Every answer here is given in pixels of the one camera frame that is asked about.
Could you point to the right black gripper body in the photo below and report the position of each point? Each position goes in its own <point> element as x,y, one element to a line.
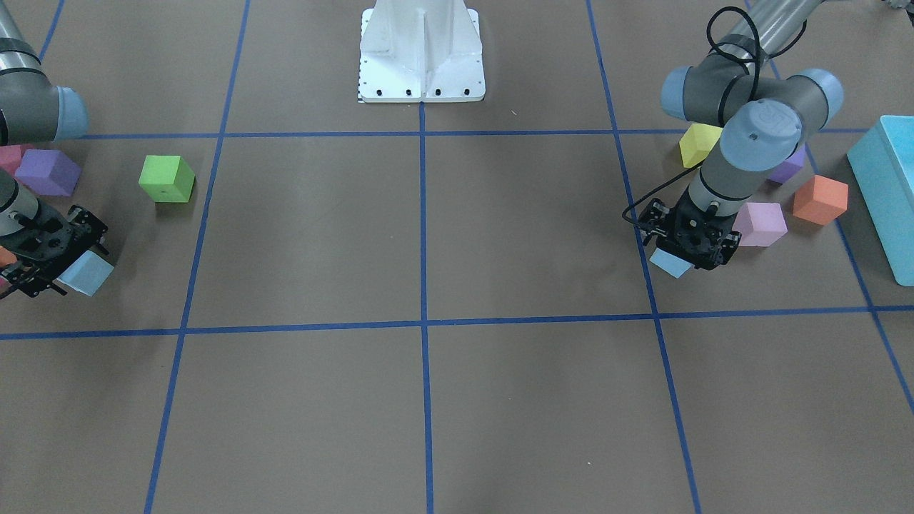
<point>81,223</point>

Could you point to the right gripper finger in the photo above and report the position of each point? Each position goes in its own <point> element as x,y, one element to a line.
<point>30,281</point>
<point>87,231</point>

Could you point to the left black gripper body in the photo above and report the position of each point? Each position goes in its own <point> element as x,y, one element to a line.
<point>655,216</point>

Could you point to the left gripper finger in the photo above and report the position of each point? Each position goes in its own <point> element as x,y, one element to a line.
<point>722,246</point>
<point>654,222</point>

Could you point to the light blue block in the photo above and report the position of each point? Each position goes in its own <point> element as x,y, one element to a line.
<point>87,274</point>
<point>671,264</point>

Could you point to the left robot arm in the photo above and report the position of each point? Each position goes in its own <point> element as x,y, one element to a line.
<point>763,122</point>

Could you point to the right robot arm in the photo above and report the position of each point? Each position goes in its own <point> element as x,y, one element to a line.
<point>33,111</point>

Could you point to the light pink foam block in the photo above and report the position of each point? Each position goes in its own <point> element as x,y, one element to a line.
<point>760,224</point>

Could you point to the orange foam block near red bin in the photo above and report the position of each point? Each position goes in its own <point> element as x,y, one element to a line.
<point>7,258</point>

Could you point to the purple foam block near red bin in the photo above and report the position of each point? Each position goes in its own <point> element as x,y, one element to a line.
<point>48,172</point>

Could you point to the yellow foam block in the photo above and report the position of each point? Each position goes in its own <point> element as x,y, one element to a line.
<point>697,143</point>

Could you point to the green foam block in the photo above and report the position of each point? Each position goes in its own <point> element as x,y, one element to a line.
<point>167,179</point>

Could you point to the dark pink foam block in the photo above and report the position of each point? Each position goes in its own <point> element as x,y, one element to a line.
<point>11,156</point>

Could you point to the orange foam block near cyan bin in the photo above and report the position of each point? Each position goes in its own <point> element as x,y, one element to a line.
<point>820,200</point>

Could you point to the purple foam block near cyan bin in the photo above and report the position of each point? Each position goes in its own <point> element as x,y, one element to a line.
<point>789,168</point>

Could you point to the cyan plastic bin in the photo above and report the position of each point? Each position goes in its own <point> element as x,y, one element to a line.
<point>882,163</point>

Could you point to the white pillar with base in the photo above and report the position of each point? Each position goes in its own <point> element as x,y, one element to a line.
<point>420,51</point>

